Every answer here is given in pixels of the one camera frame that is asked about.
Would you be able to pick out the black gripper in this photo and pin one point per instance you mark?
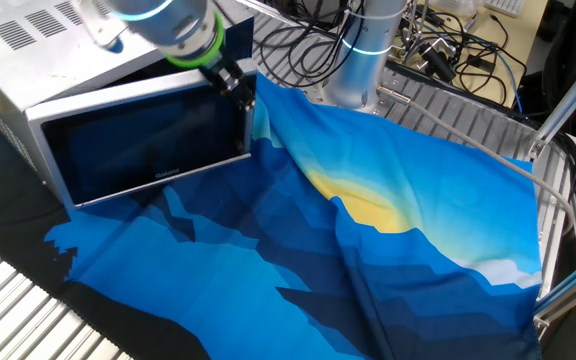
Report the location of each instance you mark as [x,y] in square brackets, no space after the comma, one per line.
[220,75]

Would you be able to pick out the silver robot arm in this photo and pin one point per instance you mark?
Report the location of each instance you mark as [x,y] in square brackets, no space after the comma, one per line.
[168,20]

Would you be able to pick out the silver microwave body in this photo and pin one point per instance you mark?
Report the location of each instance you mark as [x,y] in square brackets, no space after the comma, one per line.
[43,60]

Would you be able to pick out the silver robot mounting plate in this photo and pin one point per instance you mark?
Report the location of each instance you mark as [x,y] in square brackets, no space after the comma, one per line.
[379,100]

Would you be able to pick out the blue mountain print cloth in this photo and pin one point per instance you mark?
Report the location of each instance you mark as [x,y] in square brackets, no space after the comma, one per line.
[268,275]

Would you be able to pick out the white keyboard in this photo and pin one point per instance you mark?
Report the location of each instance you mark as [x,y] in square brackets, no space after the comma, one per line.
[505,6]

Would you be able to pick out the wooden desk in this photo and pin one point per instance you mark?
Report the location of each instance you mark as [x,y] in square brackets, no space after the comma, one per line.
[518,40]

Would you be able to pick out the black office chair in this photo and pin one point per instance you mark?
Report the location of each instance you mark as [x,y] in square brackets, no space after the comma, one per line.
[573,45]

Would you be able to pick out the black camera on clamp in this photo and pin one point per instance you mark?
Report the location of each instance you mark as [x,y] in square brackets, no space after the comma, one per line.
[438,62]

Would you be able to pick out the aluminium frame strut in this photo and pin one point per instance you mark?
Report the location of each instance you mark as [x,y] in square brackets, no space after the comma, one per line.
[568,100]

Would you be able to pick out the blue aluminium rail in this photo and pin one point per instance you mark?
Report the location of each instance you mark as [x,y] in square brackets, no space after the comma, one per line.
[573,290]

